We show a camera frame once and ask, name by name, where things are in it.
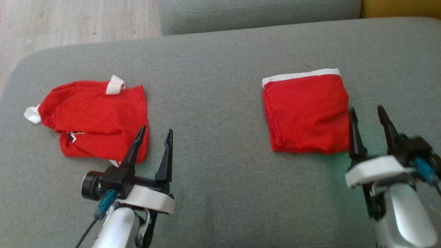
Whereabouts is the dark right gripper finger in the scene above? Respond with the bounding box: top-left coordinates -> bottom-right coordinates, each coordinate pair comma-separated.
376,105 -> 403,156
348,107 -> 368,161

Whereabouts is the right cable blue connector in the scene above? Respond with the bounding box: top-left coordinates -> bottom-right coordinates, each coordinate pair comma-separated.
413,157 -> 441,195

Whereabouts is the yellow object behind sofa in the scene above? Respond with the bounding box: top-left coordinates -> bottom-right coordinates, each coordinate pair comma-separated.
360,0 -> 441,20

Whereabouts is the grey sofa back cushion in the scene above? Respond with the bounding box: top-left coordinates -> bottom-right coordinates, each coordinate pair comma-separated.
160,0 -> 362,36

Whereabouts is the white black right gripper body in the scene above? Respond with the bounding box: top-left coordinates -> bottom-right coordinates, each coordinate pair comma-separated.
345,155 -> 416,221

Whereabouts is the left cable blue connector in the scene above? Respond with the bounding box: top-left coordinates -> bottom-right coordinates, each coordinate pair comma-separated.
74,189 -> 119,248

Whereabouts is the cable blue connector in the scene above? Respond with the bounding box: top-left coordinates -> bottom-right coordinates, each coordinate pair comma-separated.
413,157 -> 441,195
74,189 -> 119,248

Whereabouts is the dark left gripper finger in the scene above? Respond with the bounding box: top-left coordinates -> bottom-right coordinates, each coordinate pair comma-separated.
154,128 -> 174,184
119,125 -> 147,170

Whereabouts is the red shorts white waistband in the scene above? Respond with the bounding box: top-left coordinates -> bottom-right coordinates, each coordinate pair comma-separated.
261,68 -> 352,155

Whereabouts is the red Bulls 23 jersey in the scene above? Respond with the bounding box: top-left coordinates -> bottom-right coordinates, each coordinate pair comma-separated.
24,75 -> 150,168

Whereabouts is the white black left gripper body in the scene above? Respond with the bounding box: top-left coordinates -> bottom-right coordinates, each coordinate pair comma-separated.
115,176 -> 175,248

